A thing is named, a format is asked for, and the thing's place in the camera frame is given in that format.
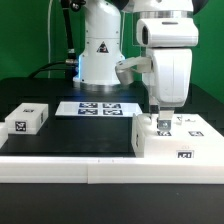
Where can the white cabinet door panel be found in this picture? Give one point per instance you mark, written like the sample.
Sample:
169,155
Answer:
193,125
146,126

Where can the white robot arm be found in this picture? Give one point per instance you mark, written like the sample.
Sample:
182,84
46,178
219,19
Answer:
94,39

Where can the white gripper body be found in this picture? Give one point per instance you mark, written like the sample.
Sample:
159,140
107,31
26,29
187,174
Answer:
167,43

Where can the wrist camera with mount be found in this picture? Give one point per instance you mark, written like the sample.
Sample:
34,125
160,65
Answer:
126,69

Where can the white cabinet box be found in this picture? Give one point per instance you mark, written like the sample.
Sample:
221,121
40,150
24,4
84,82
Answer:
165,148

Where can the white cabinet top block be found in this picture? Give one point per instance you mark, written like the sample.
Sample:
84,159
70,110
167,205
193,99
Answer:
27,118

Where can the white marker sheet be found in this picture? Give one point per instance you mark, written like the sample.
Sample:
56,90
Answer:
98,109

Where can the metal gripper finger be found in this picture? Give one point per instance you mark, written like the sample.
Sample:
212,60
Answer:
165,118

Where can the white frame border wall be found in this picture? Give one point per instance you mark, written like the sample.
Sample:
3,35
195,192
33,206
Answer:
19,165

